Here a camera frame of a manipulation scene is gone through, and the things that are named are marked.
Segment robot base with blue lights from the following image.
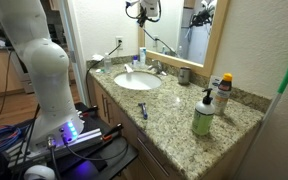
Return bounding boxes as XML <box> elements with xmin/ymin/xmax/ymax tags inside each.
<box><xmin>5</xmin><ymin>117</ymin><xmax>102</xmax><ymax>167</ymax></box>

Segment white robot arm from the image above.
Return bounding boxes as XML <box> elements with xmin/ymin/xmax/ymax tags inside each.
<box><xmin>0</xmin><ymin>0</ymin><xmax>84</xmax><ymax>145</ymax></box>

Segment silver metal cup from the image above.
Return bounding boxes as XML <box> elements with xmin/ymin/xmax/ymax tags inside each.
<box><xmin>178</xmin><ymin>67</ymin><xmax>191</xmax><ymax>85</ymax></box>

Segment white oval sink basin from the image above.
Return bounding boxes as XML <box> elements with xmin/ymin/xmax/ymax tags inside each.
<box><xmin>114</xmin><ymin>72</ymin><xmax>162</xmax><ymax>90</ymax></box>

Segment blue razor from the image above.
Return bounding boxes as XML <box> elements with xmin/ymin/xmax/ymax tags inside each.
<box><xmin>138</xmin><ymin>103</ymin><xmax>148</xmax><ymax>120</ymax></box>

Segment chrome faucet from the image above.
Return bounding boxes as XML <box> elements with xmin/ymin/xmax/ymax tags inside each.
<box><xmin>148</xmin><ymin>60</ymin><xmax>167</xmax><ymax>76</ymax></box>

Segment small blue cap bottle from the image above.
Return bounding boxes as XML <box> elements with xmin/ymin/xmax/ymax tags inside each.
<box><xmin>132</xmin><ymin>55</ymin><xmax>139</xmax><ymax>67</ymax></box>

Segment white blue lotion tube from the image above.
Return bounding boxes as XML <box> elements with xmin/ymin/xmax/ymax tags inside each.
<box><xmin>139</xmin><ymin>47</ymin><xmax>146</xmax><ymax>66</ymax></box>

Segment clear plastic water bottle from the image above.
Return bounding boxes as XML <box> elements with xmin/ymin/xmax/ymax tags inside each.
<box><xmin>104</xmin><ymin>53</ymin><xmax>112</xmax><ymax>73</ymax></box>

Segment white paper packets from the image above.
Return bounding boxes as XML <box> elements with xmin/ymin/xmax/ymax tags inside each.
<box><xmin>91</xmin><ymin>54</ymin><xmax>104</xmax><ymax>61</ymax></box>

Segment green soap pump bottle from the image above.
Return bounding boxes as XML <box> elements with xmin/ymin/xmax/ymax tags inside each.
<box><xmin>192</xmin><ymin>88</ymin><xmax>215</xmax><ymax>135</ymax></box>

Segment wood framed mirror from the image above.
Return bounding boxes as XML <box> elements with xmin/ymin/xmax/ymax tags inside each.
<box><xmin>139</xmin><ymin>0</ymin><xmax>231</xmax><ymax>77</ymax></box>

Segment white toothpaste tube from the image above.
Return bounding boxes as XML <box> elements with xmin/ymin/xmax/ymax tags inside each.
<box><xmin>208</xmin><ymin>75</ymin><xmax>222</xmax><ymax>97</ymax></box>

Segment wooden vanity cabinet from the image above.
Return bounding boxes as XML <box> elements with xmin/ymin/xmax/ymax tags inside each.
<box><xmin>92</xmin><ymin>74</ymin><xmax>263</xmax><ymax>180</ymax></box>

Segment black robot cart platform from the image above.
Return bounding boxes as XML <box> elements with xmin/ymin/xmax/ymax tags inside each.
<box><xmin>0</xmin><ymin>101</ymin><xmax>139</xmax><ymax>180</ymax></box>

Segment black power cable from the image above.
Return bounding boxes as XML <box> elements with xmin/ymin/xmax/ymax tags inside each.
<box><xmin>84</xmin><ymin>42</ymin><xmax>123</xmax><ymax>108</ymax></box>

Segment white wall outlet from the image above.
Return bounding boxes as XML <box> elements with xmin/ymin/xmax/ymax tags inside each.
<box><xmin>115</xmin><ymin>36</ymin><xmax>123</xmax><ymax>50</ymax></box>

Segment green white mop handle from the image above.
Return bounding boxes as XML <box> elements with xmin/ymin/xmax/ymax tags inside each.
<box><xmin>247</xmin><ymin>39</ymin><xmax>288</xmax><ymax>161</ymax></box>

